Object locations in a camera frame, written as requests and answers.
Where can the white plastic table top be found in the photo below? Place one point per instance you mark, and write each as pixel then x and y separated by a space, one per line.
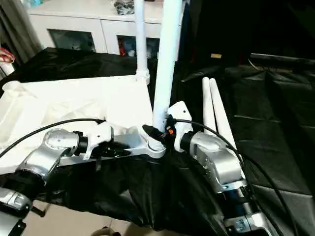
pixel 73 98

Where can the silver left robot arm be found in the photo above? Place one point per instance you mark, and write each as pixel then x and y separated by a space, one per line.
pixel 49 152

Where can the grey robot foot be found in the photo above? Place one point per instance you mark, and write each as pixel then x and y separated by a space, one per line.
pixel 104 232

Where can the red white ceramic figure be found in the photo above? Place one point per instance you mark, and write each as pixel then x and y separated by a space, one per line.
pixel 120 49

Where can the small tan box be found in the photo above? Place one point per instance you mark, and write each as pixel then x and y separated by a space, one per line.
pixel 216 56

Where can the black glossy mat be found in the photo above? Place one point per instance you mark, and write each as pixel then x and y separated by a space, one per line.
pixel 270 123

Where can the white plastic container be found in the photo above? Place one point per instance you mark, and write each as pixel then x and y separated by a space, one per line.
pixel 6 70

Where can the white glass-door cabinet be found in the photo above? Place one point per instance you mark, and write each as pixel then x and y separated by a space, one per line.
pixel 73 22

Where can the red clothes hangers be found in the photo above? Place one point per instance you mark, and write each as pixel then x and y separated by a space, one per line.
pixel 6 55

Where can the grey curtain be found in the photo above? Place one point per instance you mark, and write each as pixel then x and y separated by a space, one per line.
pixel 17 27

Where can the small teal box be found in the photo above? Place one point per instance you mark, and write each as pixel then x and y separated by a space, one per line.
pixel 37 2

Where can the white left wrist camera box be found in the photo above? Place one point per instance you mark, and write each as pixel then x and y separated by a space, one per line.
pixel 99 135

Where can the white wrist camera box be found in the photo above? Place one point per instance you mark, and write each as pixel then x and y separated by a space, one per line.
pixel 99 135
pixel 180 115

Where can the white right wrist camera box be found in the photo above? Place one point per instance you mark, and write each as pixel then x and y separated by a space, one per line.
pixel 180 115

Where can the black metal table frame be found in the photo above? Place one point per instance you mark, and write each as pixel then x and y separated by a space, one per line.
pixel 40 211

